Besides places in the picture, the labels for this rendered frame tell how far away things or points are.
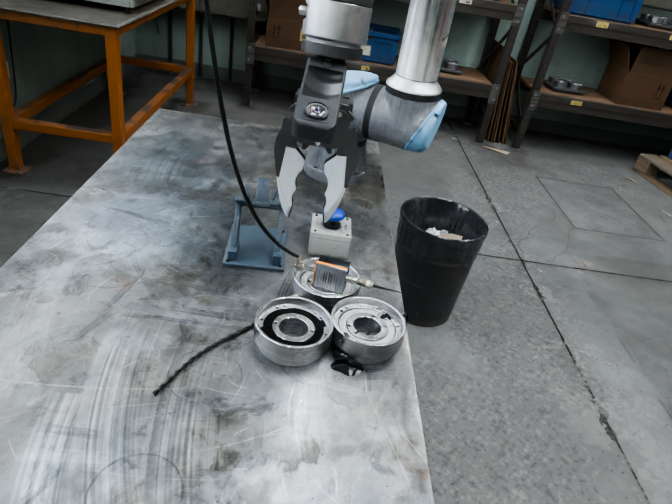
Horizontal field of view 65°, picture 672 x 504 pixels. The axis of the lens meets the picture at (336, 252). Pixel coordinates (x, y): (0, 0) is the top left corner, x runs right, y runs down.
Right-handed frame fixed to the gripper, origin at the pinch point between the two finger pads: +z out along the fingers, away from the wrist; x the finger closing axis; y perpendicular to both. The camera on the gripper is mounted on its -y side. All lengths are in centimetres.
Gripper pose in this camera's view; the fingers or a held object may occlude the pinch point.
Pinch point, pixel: (307, 211)
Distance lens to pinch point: 66.9
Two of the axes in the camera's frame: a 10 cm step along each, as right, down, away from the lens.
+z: -1.6, 9.0, 4.1
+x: -9.9, -1.5, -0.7
